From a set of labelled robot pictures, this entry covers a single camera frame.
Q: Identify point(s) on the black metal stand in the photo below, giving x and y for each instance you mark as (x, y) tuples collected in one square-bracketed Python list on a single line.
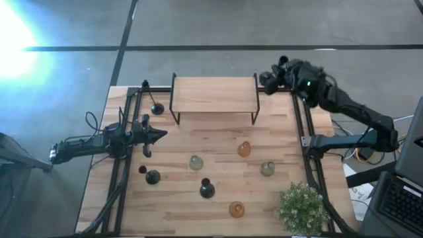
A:
[(33, 164)]

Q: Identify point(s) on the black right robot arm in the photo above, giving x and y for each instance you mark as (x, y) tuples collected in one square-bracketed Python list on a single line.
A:
[(347, 109)]

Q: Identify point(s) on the white-flowered green potted plant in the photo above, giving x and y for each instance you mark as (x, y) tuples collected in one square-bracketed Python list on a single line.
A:
[(302, 210)]

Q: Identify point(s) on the white paper sheet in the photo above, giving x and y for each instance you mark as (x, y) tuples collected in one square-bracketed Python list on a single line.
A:
[(360, 195)]

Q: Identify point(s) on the black power adapter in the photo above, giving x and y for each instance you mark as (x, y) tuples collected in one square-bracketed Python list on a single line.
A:
[(365, 153)]

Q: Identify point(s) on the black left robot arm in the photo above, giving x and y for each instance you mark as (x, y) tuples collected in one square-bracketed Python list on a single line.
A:
[(82, 145)]

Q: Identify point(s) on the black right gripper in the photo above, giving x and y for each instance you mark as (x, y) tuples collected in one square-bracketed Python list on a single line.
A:
[(291, 77)]

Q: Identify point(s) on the amber glass candle holder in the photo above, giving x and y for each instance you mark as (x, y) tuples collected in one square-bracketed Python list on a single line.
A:
[(244, 150), (237, 210)]

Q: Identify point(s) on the wooden shelf riser black legs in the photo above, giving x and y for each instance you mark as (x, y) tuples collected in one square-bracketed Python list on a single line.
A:
[(215, 96)]

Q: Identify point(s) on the green glass candle holder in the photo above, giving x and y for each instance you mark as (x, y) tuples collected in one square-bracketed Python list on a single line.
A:
[(267, 169), (196, 163)]

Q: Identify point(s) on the black aluminium rig frame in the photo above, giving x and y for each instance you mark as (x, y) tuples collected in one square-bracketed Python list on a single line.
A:
[(133, 91)]

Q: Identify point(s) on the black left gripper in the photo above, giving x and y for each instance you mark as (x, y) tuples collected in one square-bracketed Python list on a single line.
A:
[(143, 135)]

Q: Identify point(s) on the grey laptop black keyboard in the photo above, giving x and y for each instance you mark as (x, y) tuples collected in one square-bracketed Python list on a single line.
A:
[(408, 148)]

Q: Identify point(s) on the dark grey side desk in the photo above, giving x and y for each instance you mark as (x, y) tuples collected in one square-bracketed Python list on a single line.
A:
[(370, 224)]

